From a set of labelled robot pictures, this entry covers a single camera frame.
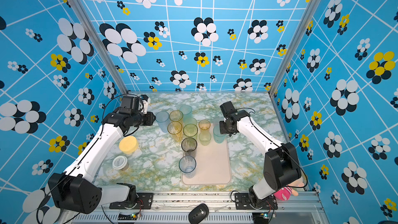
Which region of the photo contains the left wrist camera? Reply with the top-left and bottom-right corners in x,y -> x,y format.
140,94 -> 150,114

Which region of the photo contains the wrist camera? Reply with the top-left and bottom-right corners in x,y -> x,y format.
140,94 -> 150,114
220,101 -> 237,119

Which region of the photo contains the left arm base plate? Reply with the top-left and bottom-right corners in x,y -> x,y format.
109,192 -> 154,210

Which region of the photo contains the amber cup front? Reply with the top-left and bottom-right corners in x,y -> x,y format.
167,121 -> 183,142

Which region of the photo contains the green translucent cup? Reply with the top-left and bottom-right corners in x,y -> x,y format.
183,123 -> 198,139

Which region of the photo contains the amber cup back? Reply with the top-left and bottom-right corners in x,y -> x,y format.
169,110 -> 184,125

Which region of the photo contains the beige plastic tray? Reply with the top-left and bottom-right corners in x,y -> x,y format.
181,138 -> 232,186

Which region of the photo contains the aluminium front frame rail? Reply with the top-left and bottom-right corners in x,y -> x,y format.
59,191 -> 329,224

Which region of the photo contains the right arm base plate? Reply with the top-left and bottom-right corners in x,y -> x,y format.
232,192 -> 278,211

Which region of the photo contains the grey-blue clear cup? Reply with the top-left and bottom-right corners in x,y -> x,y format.
179,156 -> 197,176

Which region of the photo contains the dark smoky cup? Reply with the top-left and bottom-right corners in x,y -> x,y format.
181,137 -> 198,157

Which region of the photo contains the black computer mouse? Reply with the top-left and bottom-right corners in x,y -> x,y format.
188,203 -> 209,224

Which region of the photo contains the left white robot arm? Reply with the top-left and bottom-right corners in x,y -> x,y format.
48,94 -> 155,214

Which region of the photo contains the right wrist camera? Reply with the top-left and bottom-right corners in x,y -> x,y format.
220,101 -> 237,119

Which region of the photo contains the teal cup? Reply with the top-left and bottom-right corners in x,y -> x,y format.
179,105 -> 192,123
213,125 -> 226,144

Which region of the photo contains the light green cup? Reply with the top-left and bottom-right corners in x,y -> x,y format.
199,131 -> 211,146

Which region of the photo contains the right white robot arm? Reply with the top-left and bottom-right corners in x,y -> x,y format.
219,108 -> 305,208

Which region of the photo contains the blue-grey translucent cup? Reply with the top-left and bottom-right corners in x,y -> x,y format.
155,111 -> 171,133

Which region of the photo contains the pink plush doll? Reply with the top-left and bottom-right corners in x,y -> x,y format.
274,179 -> 304,201

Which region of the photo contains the small amber cup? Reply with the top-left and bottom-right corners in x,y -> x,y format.
199,119 -> 211,131

